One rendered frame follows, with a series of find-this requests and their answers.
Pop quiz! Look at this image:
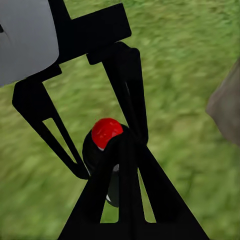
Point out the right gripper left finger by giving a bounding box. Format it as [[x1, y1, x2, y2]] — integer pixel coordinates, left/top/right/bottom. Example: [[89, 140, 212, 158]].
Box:
[[58, 132, 133, 240]]

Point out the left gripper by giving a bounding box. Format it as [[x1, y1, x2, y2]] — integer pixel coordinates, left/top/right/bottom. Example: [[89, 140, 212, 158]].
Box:
[[12, 0, 149, 180]]

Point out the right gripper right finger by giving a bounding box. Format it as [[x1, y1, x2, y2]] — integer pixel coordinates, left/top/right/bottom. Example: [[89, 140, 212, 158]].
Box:
[[124, 133, 210, 240]]

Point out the pesticide atomizer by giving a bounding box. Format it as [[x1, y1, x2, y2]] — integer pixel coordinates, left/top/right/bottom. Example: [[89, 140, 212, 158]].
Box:
[[82, 117, 135, 208]]

